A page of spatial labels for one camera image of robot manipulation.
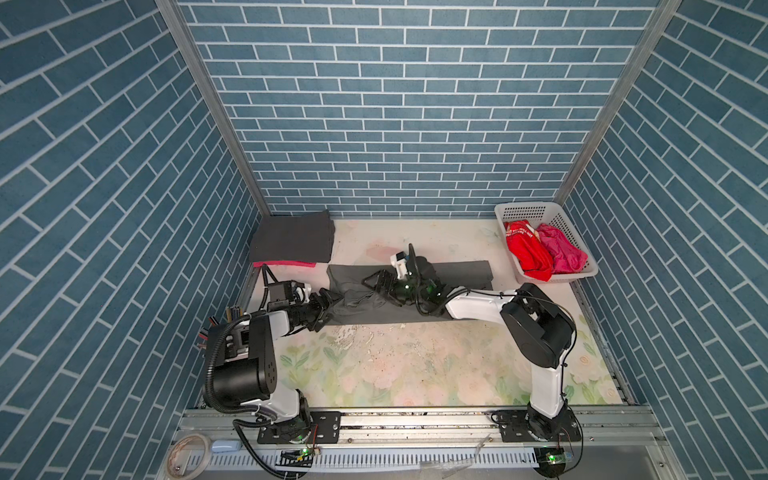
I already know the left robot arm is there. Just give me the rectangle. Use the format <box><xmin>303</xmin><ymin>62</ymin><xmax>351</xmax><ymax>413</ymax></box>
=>
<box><xmin>204</xmin><ymin>281</ymin><xmax>343</xmax><ymax>429</ymax></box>

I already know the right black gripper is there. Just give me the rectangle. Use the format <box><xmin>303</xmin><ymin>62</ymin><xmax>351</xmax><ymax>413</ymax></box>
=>
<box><xmin>362</xmin><ymin>268</ymin><xmax>429</xmax><ymax>307</ymax></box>

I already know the white plastic laundry basket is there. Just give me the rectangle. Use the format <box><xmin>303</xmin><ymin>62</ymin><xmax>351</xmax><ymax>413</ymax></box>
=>
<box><xmin>494</xmin><ymin>202</ymin><xmax>598</xmax><ymax>284</ymax></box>

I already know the corner aluminium post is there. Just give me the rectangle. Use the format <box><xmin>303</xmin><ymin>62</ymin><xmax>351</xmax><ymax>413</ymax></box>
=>
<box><xmin>156</xmin><ymin>0</ymin><xmax>271</xmax><ymax>218</ymax></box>
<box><xmin>553</xmin><ymin>0</ymin><xmax>682</xmax><ymax>205</ymax></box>

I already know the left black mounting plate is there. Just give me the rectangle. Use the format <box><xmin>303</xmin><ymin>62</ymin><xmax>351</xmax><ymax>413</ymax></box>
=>
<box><xmin>257</xmin><ymin>411</ymin><xmax>341</xmax><ymax>445</ymax></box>

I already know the red printed t shirt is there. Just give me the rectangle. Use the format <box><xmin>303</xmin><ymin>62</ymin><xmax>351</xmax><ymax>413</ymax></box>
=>
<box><xmin>504</xmin><ymin>220</ymin><xmax>554</xmax><ymax>282</ymax></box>

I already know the roll of clear tape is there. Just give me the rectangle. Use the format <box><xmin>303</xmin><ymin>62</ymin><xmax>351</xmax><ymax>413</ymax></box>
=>
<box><xmin>164</xmin><ymin>433</ymin><xmax>213</xmax><ymax>480</ymax></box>

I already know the cup of coloured pencils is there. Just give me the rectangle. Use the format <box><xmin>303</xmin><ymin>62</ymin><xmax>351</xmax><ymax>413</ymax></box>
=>
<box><xmin>196</xmin><ymin>306</ymin><xmax>242</xmax><ymax>352</ymax></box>

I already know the black mounting plate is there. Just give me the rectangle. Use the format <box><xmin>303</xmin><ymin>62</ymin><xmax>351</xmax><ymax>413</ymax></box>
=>
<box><xmin>489</xmin><ymin>405</ymin><xmax>583</xmax><ymax>443</ymax></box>
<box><xmin>257</xmin><ymin>411</ymin><xmax>341</xmax><ymax>445</ymax></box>

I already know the right green circuit board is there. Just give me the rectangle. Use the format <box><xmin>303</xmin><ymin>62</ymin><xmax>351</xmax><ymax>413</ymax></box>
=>
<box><xmin>534</xmin><ymin>447</ymin><xmax>572</xmax><ymax>479</ymax></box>

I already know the left green circuit board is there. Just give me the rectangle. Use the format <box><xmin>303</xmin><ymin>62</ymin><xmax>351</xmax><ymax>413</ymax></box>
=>
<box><xmin>276</xmin><ymin>447</ymin><xmax>315</xmax><ymax>469</ymax></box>

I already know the folded dark grey t shirt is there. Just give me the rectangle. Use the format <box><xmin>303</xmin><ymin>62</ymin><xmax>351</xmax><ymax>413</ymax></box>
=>
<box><xmin>249</xmin><ymin>210</ymin><xmax>335</xmax><ymax>263</ymax></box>

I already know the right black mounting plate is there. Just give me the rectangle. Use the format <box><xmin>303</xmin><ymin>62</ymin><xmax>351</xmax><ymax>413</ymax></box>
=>
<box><xmin>489</xmin><ymin>405</ymin><xmax>583</xmax><ymax>443</ymax></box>

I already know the right corner aluminium post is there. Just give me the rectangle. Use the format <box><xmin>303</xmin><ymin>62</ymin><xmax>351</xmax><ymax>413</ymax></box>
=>
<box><xmin>553</xmin><ymin>0</ymin><xmax>682</xmax><ymax>205</ymax></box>

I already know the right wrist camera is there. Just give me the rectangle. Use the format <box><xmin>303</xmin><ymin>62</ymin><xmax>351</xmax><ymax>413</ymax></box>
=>
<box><xmin>390</xmin><ymin>251</ymin><xmax>410</xmax><ymax>280</ymax></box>

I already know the left corner aluminium post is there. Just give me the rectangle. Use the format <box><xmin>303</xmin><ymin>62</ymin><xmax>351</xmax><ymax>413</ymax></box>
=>
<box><xmin>156</xmin><ymin>0</ymin><xmax>271</xmax><ymax>218</ymax></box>

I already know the green circuit board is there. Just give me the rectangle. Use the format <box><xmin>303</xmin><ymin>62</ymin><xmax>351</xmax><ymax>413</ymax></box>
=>
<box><xmin>276</xmin><ymin>447</ymin><xmax>315</xmax><ymax>469</ymax></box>
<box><xmin>534</xmin><ymin>447</ymin><xmax>572</xmax><ymax>479</ymax></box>

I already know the white ventilation grille strip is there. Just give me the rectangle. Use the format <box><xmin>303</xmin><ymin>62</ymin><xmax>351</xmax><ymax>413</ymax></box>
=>
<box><xmin>204</xmin><ymin>445</ymin><xmax>536</xmax><ymax>473</ymax></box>

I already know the folded pink t shirt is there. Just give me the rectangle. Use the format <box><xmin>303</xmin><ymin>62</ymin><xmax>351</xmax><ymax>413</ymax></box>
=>
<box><xmin>252</xmin><ymin>260</ymin><xmax>317</xmax><ymax>268</ymax></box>

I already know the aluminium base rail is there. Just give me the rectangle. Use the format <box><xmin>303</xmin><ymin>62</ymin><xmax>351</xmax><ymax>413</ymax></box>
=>
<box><xmin>170</xmin><ymin>404</ymin><xmax>670</xmax><ymax>450</ymax></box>

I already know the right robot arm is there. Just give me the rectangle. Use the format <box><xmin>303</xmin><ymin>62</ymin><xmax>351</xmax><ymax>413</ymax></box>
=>
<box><xmin>361</xmin><ymin>252</ymin><xmax>578</xmax><ymax>440</ymax></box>

